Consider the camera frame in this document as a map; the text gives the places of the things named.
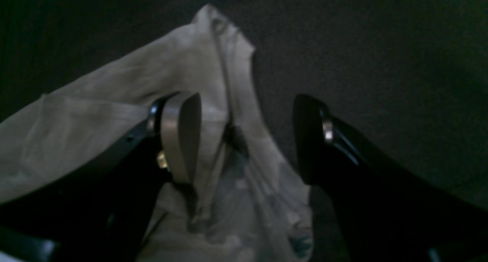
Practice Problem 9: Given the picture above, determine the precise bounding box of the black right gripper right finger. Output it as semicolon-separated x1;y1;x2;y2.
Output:
293;94;488;262

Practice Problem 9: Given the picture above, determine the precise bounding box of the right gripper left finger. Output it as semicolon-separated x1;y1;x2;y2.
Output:
1;92;202;262

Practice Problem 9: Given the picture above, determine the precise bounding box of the grey T-shirt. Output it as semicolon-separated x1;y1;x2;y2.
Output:
1;5;314;262

